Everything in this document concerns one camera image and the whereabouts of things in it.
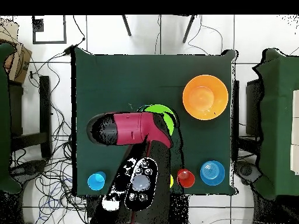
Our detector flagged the large green bowl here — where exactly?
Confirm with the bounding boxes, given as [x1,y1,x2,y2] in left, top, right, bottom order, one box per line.
[137,104,176,137]

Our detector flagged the large blue bowl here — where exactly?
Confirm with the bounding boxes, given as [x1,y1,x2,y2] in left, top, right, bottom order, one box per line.
[200,160,226,187]

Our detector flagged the dark green tablecloth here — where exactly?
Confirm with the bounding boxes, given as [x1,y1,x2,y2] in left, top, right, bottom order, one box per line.
[71,47,239,197]

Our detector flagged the large orange bowl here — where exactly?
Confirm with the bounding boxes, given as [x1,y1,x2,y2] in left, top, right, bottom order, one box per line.
[182,74,229,121]

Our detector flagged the red-orange cup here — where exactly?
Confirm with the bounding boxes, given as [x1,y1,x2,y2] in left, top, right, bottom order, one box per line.
[176,168,196,189]

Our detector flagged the blue cup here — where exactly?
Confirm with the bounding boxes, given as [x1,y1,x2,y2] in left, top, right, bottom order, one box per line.
[86,171,107,191]

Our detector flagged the black stand leg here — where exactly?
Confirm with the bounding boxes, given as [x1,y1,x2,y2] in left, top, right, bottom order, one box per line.
[182,15,197,44]
[121,15,132,37]

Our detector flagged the grey floor base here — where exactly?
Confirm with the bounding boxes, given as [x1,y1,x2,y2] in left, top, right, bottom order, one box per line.
[234,160,262,186]

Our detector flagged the black power adapter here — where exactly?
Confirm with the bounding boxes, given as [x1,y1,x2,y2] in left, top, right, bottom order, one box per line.
[63,44,75,56]

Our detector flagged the grey base with black knob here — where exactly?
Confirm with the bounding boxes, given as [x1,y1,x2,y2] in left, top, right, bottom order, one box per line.
[10,159,47,178]

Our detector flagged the green-clothed side table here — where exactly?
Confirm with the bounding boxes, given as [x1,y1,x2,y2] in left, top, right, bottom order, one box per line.
[252,48,299,201]
[0,43,23,194]

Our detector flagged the cardboard box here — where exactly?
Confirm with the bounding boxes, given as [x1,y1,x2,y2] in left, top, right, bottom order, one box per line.
[0,18,33,85]

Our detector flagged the white boxes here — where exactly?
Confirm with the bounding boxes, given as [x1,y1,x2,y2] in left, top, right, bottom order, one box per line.
[290,89,299,176]

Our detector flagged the tangled black floor cables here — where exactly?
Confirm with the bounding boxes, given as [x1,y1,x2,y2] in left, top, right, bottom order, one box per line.
[10,53,103,224]

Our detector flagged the black square floor frame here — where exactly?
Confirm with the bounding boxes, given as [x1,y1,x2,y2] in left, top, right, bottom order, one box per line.
[32,15,67,44]

